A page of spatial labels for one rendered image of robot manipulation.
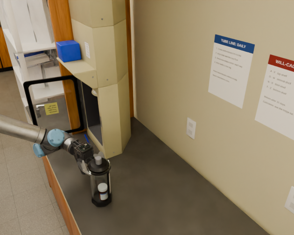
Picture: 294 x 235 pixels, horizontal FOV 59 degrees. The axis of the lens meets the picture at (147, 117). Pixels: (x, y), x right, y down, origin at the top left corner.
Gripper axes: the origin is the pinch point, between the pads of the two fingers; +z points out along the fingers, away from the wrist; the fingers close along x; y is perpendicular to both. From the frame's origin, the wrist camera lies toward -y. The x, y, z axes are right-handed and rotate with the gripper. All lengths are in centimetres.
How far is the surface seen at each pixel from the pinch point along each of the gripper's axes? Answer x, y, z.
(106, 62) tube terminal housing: 26, 39, -24
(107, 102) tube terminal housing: 25.2, 16.9, -23.9
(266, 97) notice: 46, 38, 50
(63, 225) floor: 7, -115, -76
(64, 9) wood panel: 29, 60, -61
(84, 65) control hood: 20, 36, -34
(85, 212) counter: -10.2, -20.6, -0.2
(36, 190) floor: 10, -116, -134
